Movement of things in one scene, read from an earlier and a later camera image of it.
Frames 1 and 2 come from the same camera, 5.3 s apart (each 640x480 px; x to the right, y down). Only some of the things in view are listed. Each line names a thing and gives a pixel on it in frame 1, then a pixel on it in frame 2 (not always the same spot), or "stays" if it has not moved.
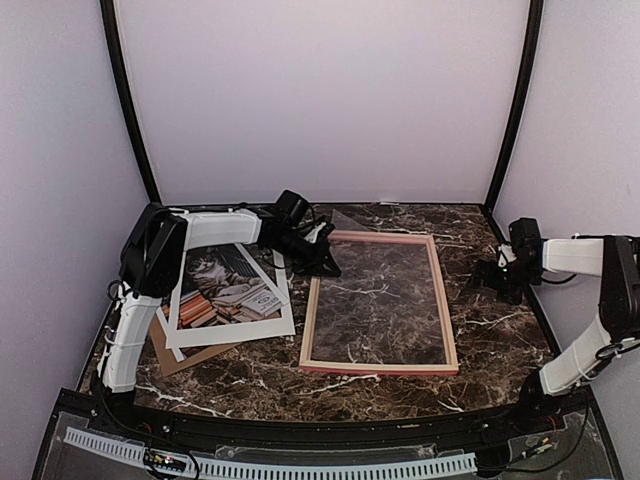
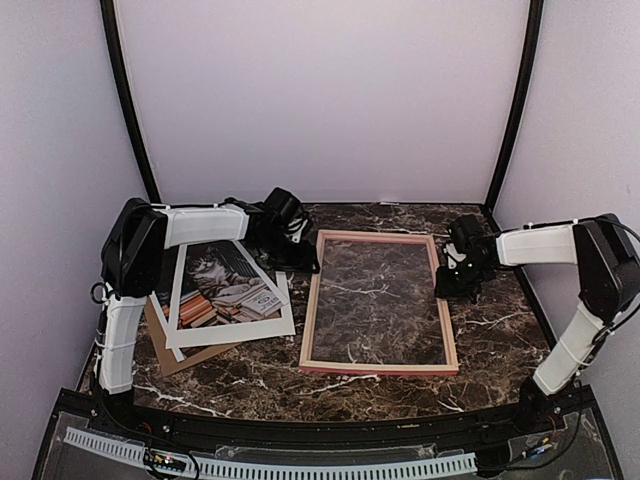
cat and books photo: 222,285 stays
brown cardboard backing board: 167,358 stays
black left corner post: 108,13 stays
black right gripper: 512,297 to 445,288
